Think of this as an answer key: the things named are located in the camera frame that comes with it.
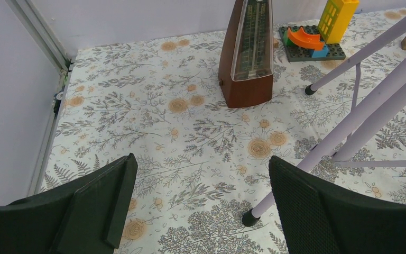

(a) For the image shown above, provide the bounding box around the dark grey brick baseplate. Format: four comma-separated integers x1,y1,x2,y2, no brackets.
278,25,346,62

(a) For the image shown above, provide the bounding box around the pink music stand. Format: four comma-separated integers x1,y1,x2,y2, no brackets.
241,1,406,228

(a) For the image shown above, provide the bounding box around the yellow toy brick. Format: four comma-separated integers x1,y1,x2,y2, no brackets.
318,0,359,44

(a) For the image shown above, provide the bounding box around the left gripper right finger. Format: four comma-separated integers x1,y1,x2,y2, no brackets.
269,156,406,253

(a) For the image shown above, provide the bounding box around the blue toy brick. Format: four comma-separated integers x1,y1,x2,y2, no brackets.
309,44,329,58

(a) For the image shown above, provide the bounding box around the floral table mat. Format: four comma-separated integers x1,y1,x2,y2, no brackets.
38,5,406,254

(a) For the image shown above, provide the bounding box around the brown metronome box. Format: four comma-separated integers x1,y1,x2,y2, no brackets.
218,0,274,108

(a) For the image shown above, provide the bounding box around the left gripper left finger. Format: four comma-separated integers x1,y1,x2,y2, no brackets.
0,154,138,253

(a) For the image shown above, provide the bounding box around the orange curved brick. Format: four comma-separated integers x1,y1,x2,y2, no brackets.
287,26,325,50

